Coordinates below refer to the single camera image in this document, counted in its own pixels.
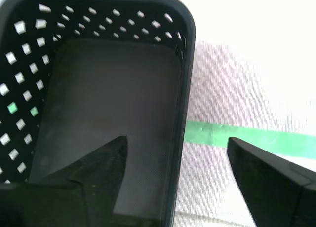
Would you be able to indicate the long green tape strip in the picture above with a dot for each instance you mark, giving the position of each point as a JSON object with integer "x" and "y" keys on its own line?
{"x": 209, "y": 134}

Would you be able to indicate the black perforated plastic basket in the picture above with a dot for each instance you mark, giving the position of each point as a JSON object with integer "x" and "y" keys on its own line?
{"x": 111, "y": 88}

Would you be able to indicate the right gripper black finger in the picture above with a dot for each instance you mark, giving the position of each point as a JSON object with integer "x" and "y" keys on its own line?
{"x": 61, "y": 200}
{"x": 279, "y": 187}

